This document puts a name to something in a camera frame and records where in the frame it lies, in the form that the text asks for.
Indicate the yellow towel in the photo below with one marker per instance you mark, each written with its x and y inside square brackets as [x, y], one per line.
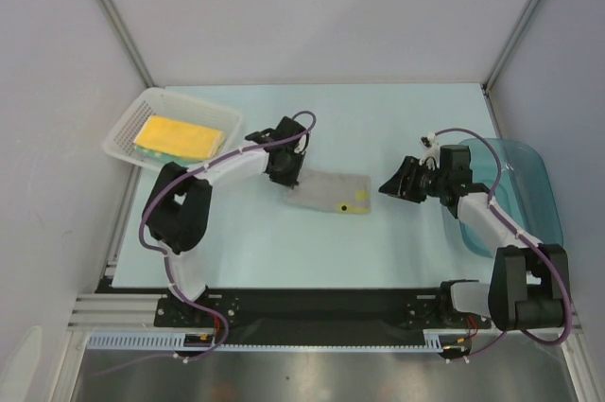
[178, 138]

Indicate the aluminium frame rail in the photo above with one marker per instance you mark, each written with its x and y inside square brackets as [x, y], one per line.
[130, 309]

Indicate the slotted cable duct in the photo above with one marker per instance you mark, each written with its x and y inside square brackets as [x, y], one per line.
[418, 341]

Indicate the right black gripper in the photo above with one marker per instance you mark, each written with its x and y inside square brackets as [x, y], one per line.
[407, 183]

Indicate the white perforated plastic basket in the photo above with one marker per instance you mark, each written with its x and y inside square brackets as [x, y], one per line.
[162, 102]

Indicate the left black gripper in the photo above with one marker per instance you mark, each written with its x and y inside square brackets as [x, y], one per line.
[289, 180]

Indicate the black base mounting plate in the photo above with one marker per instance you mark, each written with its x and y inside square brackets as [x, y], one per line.
[310, 312]

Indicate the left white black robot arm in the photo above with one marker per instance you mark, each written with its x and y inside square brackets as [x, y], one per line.
[176, 215]

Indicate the pale green cloth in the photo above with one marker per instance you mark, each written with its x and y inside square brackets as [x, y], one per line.
[332, 192]

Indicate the blue translucent plastic tub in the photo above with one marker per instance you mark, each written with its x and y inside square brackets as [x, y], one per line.
[524, 193]

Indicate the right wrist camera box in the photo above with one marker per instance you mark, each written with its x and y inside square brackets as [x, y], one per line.
[432, 149]

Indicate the teal and cream towel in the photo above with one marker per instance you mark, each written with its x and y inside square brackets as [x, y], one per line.
[161, 158]

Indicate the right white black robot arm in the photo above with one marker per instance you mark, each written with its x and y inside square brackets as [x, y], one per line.
[528, 289]

